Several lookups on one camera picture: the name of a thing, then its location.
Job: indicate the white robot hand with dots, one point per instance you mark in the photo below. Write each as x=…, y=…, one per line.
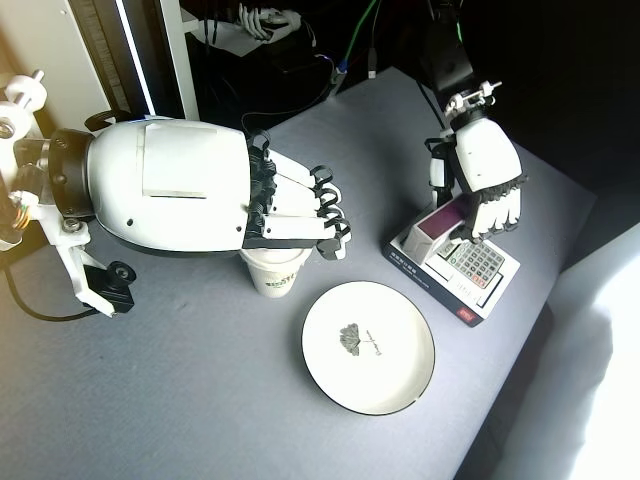
x=175, y=200
x=487, y=155

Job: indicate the grey cardboard box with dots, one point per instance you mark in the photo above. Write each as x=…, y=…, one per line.
x=440, y=220

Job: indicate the white paper cup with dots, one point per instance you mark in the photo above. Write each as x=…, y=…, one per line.
x=277, y=280

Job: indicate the white calculator box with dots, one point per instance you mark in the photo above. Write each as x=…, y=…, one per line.
x=480, y=270

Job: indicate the white spare robotic hand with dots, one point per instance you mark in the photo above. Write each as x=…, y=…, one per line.
x=265, y=22

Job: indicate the white plate dark rim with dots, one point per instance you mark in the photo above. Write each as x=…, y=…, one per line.
x=370, y=365

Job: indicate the silver usb plug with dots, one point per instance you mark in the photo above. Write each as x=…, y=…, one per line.
x=373, y=62

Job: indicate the grey table cloth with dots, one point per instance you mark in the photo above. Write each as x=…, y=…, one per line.
x=200, y=375

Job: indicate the white cabinet panel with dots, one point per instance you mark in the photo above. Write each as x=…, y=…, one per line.
x=45, y=45

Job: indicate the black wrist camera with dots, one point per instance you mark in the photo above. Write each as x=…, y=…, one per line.
x=117, y=280

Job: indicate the white frame post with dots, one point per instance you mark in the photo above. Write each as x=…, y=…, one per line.
x=175, y=60

